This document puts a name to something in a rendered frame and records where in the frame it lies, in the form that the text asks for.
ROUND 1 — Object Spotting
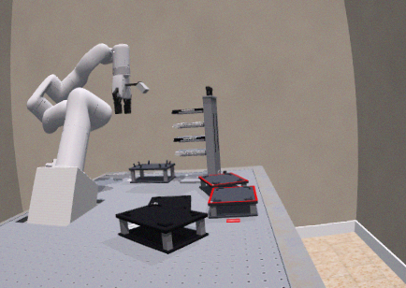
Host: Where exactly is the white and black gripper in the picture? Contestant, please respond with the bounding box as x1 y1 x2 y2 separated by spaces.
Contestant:
112 74 132 114

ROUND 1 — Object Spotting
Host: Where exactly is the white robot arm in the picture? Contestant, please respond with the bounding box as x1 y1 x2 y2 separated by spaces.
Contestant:
26 44 130 173

